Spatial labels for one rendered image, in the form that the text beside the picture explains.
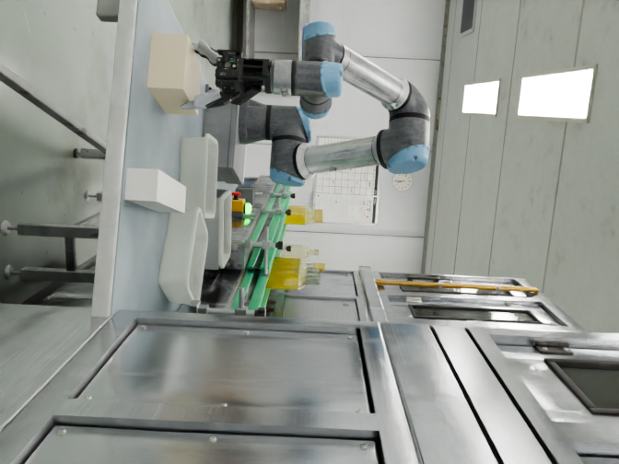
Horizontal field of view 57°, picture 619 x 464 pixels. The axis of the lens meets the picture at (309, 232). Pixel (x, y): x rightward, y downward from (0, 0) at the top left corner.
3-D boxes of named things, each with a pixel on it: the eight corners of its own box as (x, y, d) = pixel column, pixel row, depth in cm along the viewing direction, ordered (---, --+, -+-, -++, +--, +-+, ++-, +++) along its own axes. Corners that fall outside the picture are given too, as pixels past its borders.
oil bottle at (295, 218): (271, 224, 309) (322, 226, 309) (271, 214, 308) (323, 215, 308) (272, 221, 315) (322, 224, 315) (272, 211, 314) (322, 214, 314)
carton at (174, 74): (151, 32, 119) (187, 34, 119) (169, 65, 135) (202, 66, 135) (146, 87, 118) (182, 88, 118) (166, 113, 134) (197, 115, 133)
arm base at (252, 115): (239, 92, 180) (271, 94, 180) (245, 103, 196) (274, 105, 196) (237, 140, 180) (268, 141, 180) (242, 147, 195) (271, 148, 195)
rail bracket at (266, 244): (244, 275, 191) (281, 277, 191) (245, 226, 187) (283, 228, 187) (245, 273, 194) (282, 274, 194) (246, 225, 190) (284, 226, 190)
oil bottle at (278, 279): (245, 287, 201) (306, 290, 201) (246, 272, 200) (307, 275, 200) (247, 283, 207) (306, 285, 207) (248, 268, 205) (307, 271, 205)
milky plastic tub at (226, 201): (193, 269, 171) (222, 271, 171) (193, 196, 166) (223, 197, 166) (204, 254, 188) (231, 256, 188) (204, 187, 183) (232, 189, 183)
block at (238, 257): (223, 270, 191) (244, 271, 191) (224, 242, 189) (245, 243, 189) (225, 266, 194) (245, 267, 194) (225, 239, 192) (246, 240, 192)
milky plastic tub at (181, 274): (148, 285, 130) (186, 287, 130) (164, 201, 141) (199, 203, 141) (164, 310, 146) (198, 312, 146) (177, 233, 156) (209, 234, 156)
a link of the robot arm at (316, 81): (340, 105, 128) (343, 89, 120) (291, 103, 128) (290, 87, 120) (342, 73, 129) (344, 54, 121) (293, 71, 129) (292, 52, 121)
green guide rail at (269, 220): (246, 248, 194) (270, 249, 194) (246, 245, 193) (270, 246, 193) (280, 180, 364) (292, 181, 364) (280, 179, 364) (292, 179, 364)
